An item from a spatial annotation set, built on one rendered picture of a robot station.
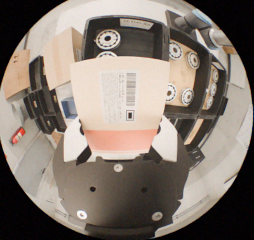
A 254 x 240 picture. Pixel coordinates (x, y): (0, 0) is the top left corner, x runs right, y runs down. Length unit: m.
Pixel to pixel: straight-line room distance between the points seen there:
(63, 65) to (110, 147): 0.42
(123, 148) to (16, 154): 2.74
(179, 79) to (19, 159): 3.11
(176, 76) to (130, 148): 0.42
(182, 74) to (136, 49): 0.27
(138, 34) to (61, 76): 0.42
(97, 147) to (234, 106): 3.51
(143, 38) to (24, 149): 3.00
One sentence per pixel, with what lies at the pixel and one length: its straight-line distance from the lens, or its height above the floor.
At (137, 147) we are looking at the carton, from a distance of 0.15.
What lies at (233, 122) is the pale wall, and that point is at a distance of 3.50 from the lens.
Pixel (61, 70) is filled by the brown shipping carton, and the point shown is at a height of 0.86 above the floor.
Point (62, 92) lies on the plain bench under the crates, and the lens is 0.69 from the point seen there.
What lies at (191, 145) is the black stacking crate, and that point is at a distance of 0.97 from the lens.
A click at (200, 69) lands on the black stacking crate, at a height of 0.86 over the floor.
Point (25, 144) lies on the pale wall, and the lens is 2.83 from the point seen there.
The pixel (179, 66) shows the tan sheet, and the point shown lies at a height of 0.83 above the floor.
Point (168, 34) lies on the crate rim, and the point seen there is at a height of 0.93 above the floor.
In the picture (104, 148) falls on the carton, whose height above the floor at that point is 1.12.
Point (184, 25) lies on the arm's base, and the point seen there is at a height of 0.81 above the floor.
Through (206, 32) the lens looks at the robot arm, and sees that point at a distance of 0.62.
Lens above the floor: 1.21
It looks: 61 degrees down
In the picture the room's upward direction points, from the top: 176 degrees clockwise
